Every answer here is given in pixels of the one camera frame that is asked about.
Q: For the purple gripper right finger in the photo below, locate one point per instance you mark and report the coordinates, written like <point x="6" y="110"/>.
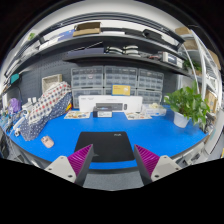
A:
<point x="153" y="167"/>

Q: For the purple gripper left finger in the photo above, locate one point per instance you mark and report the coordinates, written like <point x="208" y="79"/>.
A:
<point x="73" y="168"/>

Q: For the pink computer mouse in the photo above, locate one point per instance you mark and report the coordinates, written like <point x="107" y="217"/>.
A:
<point x="47" y="141"/>

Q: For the black mouse pad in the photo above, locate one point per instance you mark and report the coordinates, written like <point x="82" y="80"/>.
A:
<point x="107" y="146"/>

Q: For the blue table mat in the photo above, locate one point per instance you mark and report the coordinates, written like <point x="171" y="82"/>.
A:
<point x="159" y="135"/>

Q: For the left illustrated card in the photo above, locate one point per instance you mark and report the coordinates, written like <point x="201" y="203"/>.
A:
<point x="77" y="115"/>

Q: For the illustrated card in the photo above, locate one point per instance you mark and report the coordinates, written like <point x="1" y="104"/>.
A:
<point x="77" y="115"/>
<point x="136" y="116"/>

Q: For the clear plastic container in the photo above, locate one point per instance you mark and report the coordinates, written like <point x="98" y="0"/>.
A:
<point x="153" y="109"/>

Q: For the right illustrated card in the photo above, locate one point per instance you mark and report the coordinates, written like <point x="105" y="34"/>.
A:
<point x="136" y="116"/>

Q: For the small black white box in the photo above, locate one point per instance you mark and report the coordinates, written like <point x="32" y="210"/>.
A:
<point x="102" y="112"/>

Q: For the patterned fabric bundle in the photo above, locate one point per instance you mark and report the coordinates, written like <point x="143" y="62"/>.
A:
<point x="52" y="104"/>

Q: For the long white product box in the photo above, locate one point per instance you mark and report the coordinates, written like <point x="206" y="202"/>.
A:
<point x="117" y="103"/>

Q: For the green potted plant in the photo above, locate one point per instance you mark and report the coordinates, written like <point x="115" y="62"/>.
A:
<point x="188" y="105"/>

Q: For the right drawer organizer cabinet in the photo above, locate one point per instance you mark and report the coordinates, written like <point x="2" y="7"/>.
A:
<point x="150" y="86"/>

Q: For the drawer organizer cabinet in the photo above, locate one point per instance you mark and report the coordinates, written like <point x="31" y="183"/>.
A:
<point x="120" y="75"/>
<point x="86" y="81"/>
<point x="150" y="86"/>

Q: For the yellow label card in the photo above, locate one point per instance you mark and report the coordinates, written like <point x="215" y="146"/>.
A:
<point x="121" y="90"/>

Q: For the purple plush toy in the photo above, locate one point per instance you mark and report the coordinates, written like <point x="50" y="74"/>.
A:
<point x="14" y="106"/>

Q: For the left drawer organizer cabinet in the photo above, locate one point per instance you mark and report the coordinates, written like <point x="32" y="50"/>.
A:
<point x="86" y="81"/>

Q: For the middle drawer organizer cabinet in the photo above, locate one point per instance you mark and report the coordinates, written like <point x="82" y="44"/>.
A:
<point x="120" y="75"/>

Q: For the white metal shelving rack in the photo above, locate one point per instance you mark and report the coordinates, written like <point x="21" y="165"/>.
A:
<point x="203" y="68"/>

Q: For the cardboard box on shelf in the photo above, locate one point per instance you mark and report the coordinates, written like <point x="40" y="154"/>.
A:
<point x="87" y="28"/>

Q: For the lower dark wall shelf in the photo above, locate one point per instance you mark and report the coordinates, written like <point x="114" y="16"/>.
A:
<point x="122" y="60"/>

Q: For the dark wall shelf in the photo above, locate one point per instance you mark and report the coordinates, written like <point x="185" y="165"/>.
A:
<point x="122" y="60"/>
<point x="109" y="37"/>

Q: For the upper dark wall shelf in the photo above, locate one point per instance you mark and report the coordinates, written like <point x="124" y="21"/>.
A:
<point x="109" y="37"/>

